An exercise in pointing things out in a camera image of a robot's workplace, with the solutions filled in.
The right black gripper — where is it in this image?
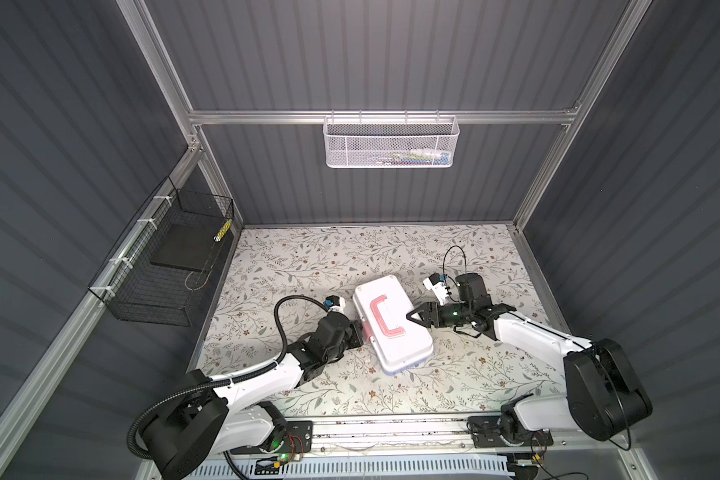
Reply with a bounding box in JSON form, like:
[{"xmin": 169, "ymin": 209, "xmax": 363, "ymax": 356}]
[{"xmin": 406, "ymin": 302, "xmax": 472, "ymax": 329}]

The white blue tool box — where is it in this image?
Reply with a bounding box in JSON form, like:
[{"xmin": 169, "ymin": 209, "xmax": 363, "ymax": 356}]
[{"xmin": 352, "ymin": 275, "xmax": 434, "ymax": 375}]

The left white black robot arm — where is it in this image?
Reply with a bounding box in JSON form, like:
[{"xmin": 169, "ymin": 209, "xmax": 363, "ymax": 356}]
[{"xmin": 126, "ymin": 296, "xmax": 364, "ymax": 479}]

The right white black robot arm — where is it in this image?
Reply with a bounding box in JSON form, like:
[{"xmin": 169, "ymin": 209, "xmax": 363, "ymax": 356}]
[{"xmin": 406, "ymin": 271, "xmax": 653, "ymax": 446}]

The yellow tag in cage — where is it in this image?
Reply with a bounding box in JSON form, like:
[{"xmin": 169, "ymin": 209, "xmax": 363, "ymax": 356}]
[{"xmin": 214, "ymin": 219, "xmax": 233, "ymax": 242}]

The black foam pad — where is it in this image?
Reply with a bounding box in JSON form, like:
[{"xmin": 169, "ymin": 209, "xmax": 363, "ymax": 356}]
[{"xmin": 150, "ymin": 224, "xmax": 221, "ymax": 273}]

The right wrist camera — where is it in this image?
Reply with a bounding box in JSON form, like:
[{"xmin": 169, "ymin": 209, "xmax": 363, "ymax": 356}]
[{"xmin": 422, "ymin": 273, "xmax": 454, "ymax": 305}]

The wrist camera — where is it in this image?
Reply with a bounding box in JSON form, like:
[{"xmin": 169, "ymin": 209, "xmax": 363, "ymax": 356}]
[
  {"xmin": 324, "ymin": 295, "xmax": 347, "ymax": 314},
  {"xmin": 422, "ymin": 273, "xmax": 454, "ymax": 305}
]

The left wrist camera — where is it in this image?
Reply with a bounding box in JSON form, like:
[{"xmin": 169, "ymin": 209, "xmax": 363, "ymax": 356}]
[{"xmin": 324, "ymin": 295, "xmax": 347, "ymax": 314}]

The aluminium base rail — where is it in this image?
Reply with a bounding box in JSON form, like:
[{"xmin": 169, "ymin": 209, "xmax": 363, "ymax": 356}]
[{"xmin": 149, "ymin": 413, "xmax": 637, "ymax": 457}]

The white vented cable duct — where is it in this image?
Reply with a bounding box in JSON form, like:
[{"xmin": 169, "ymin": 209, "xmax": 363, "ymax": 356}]
[{"xmin": 189, "ymin": 453, "xmax": 515, "ymax": 479}]

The white wire mesh basket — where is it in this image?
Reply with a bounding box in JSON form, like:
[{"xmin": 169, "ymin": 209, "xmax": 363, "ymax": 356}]
[{"xmin": 322, "ymin": 115, "xmax": 460, "ymax": 169}]

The black wire cage basket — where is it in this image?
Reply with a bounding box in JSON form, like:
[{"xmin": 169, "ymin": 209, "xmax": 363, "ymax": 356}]
[{"xmin": 89, "ymin": 180, "xmax": 235, "ymax": 327}]

